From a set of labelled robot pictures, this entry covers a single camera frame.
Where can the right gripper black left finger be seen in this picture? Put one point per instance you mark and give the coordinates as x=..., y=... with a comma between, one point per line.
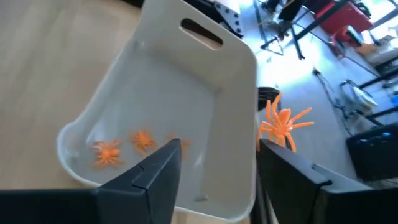
x=109, y=207

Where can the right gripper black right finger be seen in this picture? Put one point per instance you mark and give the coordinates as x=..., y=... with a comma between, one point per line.
x=295, y=199

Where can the black box with blue light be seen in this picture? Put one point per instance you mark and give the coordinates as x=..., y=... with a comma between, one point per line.
x=373, y=155

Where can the black ribbed foot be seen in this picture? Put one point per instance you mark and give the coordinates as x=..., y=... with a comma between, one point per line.
x=267, y=98

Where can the white paper stack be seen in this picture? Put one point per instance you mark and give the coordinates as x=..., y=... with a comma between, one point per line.
x=362, y=96

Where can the white plastic bin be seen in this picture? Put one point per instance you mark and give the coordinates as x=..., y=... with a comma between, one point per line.
x=174, y=93

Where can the black tripod stand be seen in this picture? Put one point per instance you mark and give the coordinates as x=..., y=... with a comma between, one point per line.
x=297, y=46

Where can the red cart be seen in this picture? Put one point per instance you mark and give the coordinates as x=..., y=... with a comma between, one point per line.
x=345, y=15

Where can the black aluminium table frame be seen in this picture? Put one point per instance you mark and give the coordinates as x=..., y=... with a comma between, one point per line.
x=228, y=15

